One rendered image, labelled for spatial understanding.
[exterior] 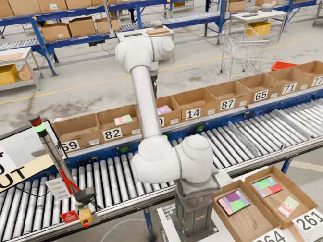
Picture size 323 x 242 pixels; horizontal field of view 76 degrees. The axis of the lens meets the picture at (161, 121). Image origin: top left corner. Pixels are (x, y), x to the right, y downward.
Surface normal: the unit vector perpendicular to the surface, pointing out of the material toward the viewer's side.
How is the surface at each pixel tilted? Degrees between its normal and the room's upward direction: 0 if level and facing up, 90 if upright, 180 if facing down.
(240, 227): 1
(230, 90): 89
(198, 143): 8
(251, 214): 1
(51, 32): 90
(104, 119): 90
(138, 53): 46
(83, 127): 89
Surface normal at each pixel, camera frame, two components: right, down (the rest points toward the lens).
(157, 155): 0.11, -0.29
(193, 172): 0.17, 0.55
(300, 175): -0.07, -0.79
